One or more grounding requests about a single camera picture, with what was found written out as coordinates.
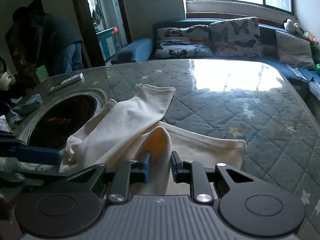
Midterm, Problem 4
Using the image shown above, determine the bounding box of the cream white garment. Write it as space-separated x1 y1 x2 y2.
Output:
60 85 247 195

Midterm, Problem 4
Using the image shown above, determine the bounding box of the person in dark clothes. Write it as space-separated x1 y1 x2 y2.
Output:
12 7 83 76

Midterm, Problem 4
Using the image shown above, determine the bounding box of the crumpled blue grey cloth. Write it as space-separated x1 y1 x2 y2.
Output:
6 94 43 128

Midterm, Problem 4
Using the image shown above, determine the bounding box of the round black induction cooktop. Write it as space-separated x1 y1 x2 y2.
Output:
15 88 107 151

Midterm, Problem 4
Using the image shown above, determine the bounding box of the flat dark remote box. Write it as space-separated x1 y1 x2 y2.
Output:
49 73 84 93

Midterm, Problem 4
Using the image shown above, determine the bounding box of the left butterfly print pillow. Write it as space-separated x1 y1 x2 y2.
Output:
155 24 213 59

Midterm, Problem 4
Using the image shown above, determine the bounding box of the butterfly print pillow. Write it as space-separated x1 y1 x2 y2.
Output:
155 24 213 59
209 17 263 57

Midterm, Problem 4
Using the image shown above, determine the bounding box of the blue sofa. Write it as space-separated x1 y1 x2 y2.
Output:
111 17 319 98

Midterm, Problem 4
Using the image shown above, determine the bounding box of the blue white cabinet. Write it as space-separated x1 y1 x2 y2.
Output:
97 26 121 61

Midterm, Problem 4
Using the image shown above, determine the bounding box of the right butterfly print pillow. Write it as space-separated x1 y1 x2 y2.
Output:
209 17 263 57

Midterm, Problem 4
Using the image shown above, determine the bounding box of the plain grey cushion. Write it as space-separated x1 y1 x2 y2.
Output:
276 31 315 68

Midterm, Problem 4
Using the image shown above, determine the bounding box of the white plush toy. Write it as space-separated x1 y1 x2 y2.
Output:
284 18 304 35

